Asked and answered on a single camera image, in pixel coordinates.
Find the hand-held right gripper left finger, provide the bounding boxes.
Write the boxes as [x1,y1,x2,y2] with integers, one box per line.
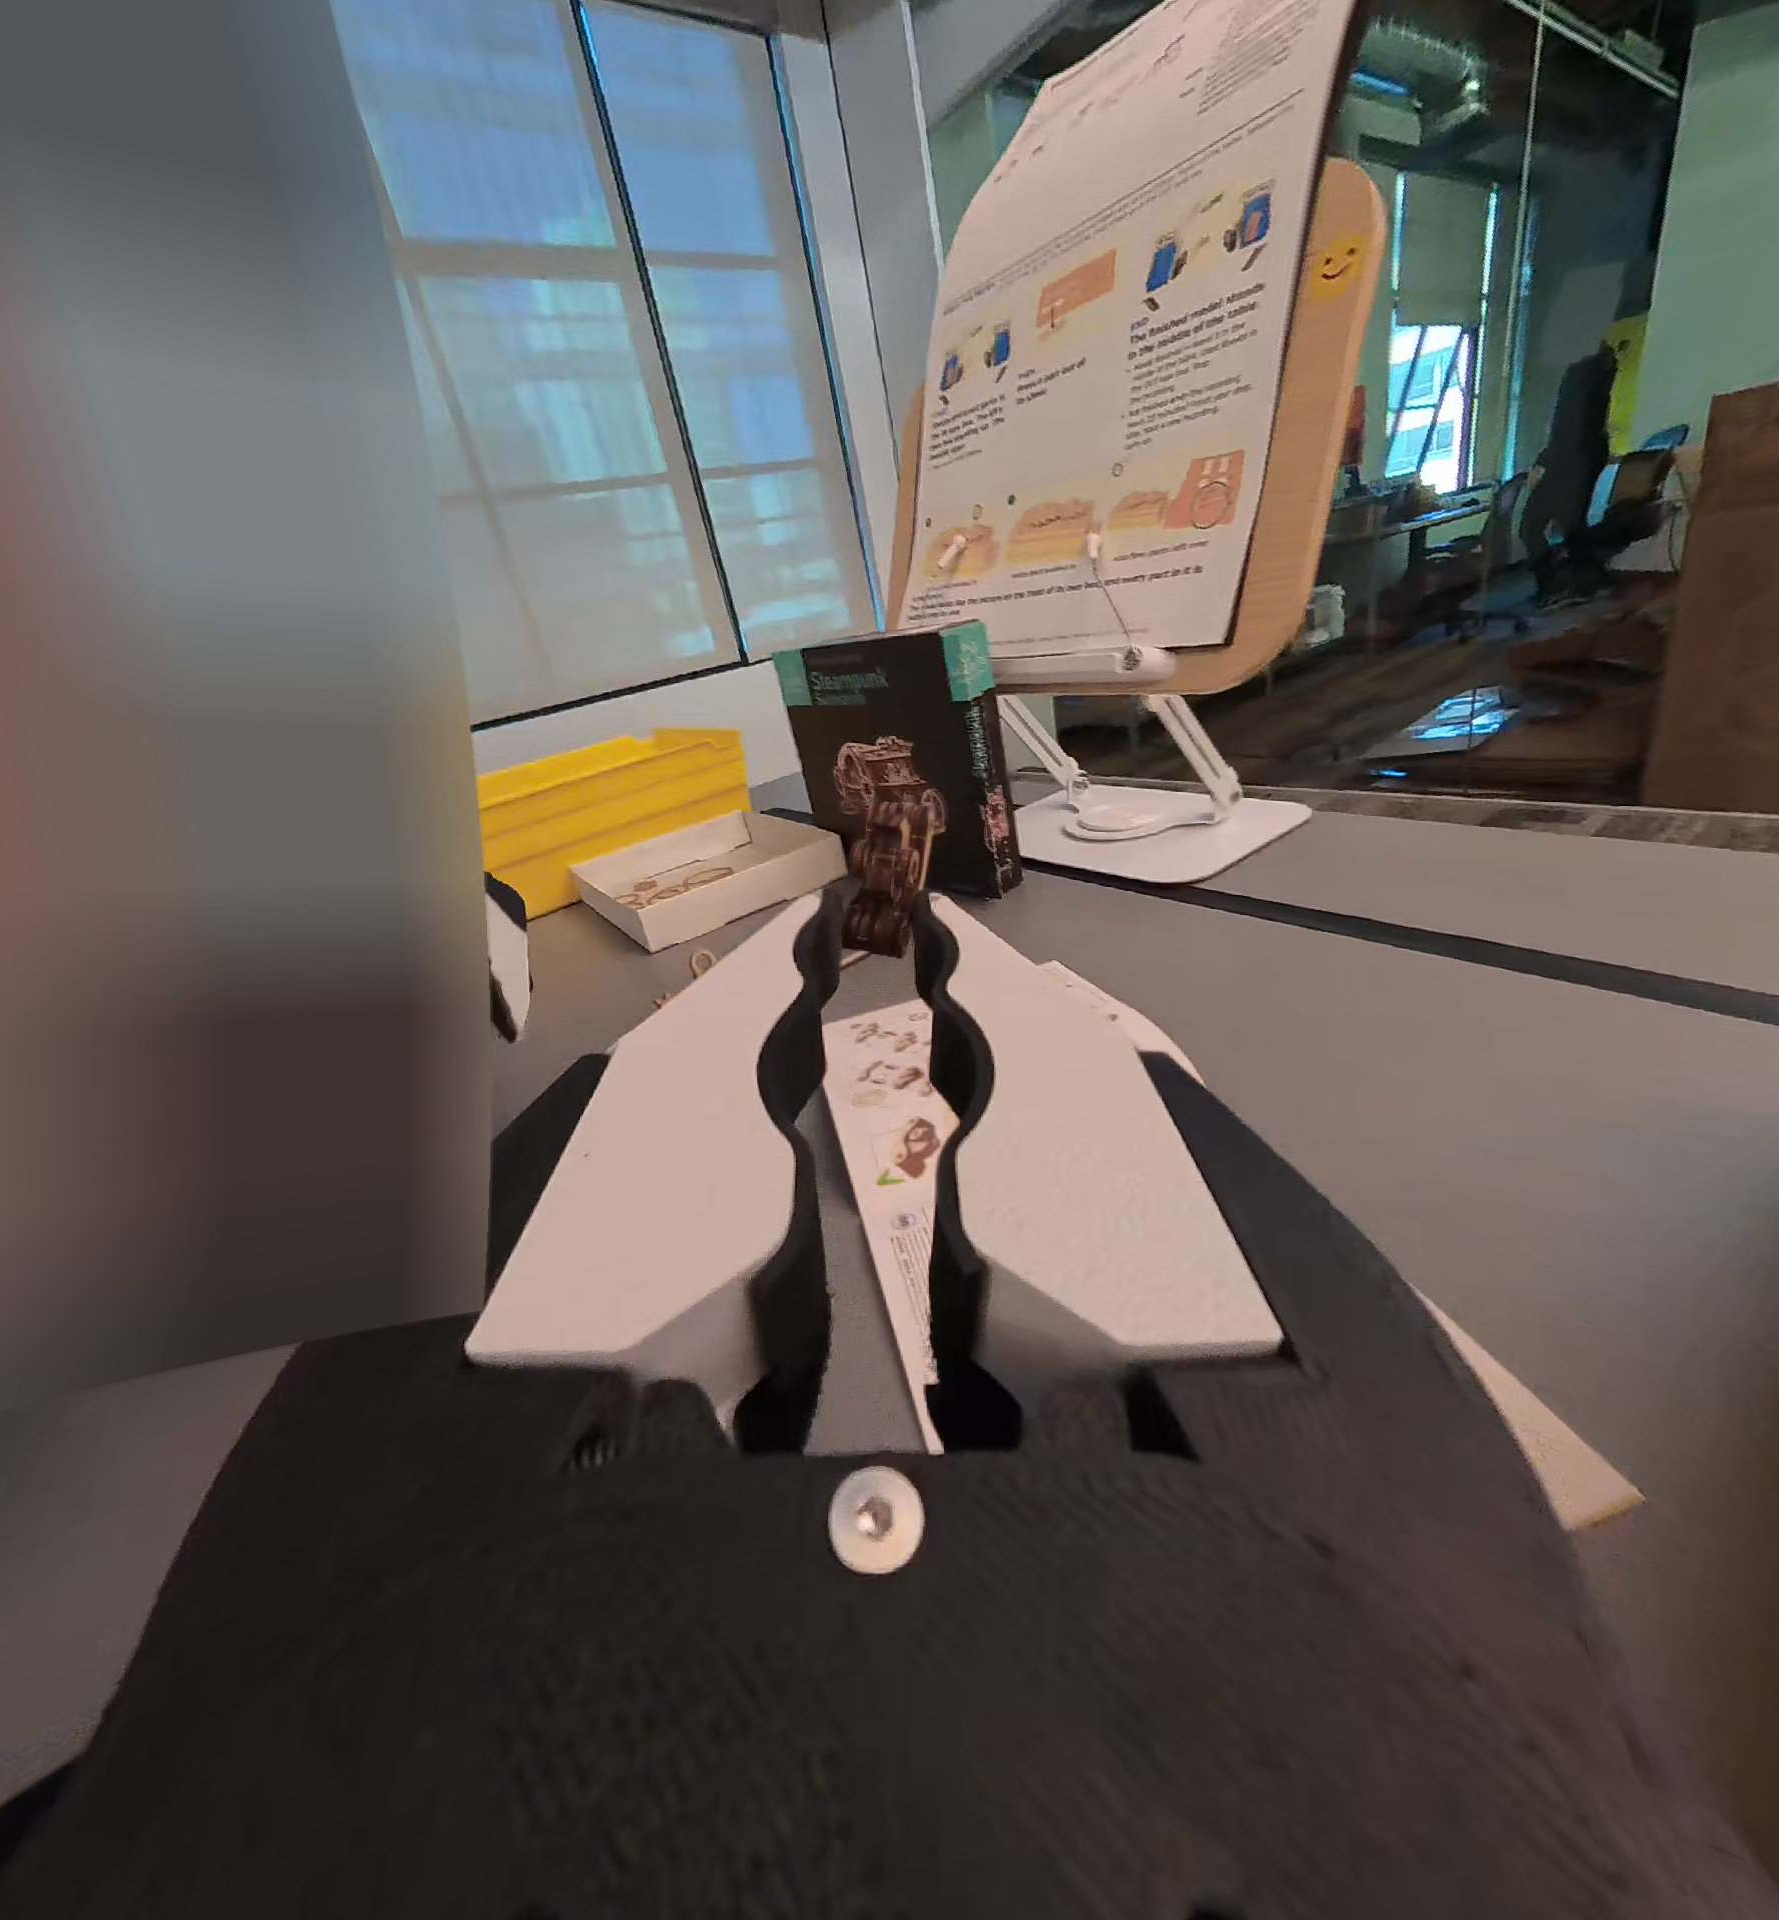
[464,885,848,1455]

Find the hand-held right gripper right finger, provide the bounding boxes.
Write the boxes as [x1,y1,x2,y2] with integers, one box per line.
[910,891,1293,1455]

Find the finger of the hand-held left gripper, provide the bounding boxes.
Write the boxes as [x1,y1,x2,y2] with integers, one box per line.
[483,870,536,1043]

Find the pile of wooden round parts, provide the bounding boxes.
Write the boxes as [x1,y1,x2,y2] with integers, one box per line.
[612,862,751,911]

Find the black model kit box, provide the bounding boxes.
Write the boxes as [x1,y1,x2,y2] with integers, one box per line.
[772,627,1022,901]

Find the yellow plastic bin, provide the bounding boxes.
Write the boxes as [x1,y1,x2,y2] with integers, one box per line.
[478,728,748,920]

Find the white cardboard tray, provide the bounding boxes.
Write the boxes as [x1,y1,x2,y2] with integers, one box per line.
[568,811,847,952]

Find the illustrated assembly leaflet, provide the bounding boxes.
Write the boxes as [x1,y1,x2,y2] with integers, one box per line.
[814,958,1644,1535]

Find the large window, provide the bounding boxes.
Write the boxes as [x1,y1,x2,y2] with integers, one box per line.
[330,0,894,725]

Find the black office chair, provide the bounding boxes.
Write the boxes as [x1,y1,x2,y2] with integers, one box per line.
[1455,477,1548,635]

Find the wooden book stand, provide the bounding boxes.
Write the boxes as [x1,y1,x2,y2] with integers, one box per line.
[883,157,1390,888]

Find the printed instruction page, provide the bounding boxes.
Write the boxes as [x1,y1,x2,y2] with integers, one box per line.
[889,0,1373,651]

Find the brown cardboard panel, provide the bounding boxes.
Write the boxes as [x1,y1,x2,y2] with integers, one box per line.
[1640,380,1779,821]

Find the silver ceiling duct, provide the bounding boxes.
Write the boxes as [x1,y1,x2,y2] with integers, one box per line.
[1350,22,1530,159]

